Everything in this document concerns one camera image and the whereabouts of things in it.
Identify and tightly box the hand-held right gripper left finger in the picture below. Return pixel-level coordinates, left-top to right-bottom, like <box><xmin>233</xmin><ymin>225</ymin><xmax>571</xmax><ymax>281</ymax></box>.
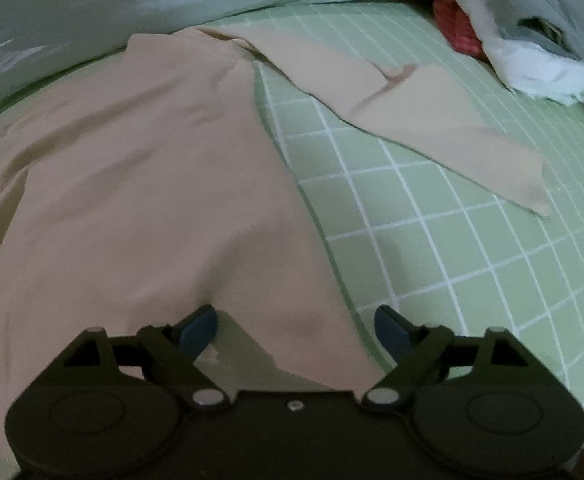
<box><xmin>62</xmin><ymin>304</ymin><xmax>235</xmax><ymax>412</ymax></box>

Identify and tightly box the pale green carrot-print quilt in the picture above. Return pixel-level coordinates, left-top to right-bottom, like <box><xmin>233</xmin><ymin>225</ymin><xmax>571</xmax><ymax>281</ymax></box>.
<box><xmin>0</xmin><ymin>0</ymin><xmax>440</xmax><ymax>131</ymax></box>

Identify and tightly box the red cloth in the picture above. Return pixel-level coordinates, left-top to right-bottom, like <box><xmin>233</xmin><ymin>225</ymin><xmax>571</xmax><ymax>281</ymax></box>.
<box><xmin>432</xmin><ymin>0</ymin><xmax>489</xmax><ymax>59</ymax></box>

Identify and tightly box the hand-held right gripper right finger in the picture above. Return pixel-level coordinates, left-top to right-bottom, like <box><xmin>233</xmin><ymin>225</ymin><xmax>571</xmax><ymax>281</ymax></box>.
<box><xmin>362</xmin><ymin>304</ymin><xmax>529</xmax><ymax>412</ymax></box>

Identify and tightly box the white and grey crumpled cloth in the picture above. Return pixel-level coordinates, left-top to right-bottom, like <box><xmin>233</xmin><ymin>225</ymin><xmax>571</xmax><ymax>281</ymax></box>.
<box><xmin>424</xmin><ymin>0</ymin><xmax>584</xmax><ymax>107</ymax></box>

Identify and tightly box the beige long-sleeved shirt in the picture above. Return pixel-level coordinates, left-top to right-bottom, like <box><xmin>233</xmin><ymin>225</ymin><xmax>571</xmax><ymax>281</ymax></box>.
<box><xmin>0</xmin><ymin>25</ymin><xmax>553</xmax><ymax>463</ymax></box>

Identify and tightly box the green cutting mat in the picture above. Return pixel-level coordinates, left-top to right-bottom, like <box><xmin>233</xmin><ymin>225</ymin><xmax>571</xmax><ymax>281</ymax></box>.
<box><xmin>0</xmin><ymin>2</ymin><xmax>584</xmax><ymax>453</ymax></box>

